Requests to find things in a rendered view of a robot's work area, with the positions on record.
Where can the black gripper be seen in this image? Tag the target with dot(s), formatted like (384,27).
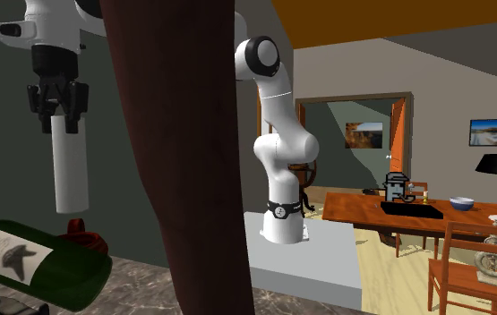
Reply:
(54,63)

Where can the white cylinder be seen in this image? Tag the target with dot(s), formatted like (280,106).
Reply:
(71,174)

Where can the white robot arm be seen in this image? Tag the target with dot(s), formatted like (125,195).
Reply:
(281,183)

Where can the red round vessel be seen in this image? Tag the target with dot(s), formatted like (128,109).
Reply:
(86,242)

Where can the dark brown tall vase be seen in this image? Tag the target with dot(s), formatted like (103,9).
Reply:
(187,166)

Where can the green wine bottle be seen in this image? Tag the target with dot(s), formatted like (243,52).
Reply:
(64,270)

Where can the dark round-backed wooden chair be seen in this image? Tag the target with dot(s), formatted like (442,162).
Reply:
(307,174)

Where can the grey robot stand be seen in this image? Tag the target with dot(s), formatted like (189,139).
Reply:
(313,261)

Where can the wooden dining table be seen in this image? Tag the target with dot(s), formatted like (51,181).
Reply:
(361,213)

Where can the orange door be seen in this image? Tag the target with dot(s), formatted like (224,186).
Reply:
(398,139)

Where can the wooden chair with clock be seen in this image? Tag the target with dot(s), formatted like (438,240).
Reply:
(453,272)

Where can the orange landscape wall picture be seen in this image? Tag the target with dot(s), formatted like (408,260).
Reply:
(363,135)

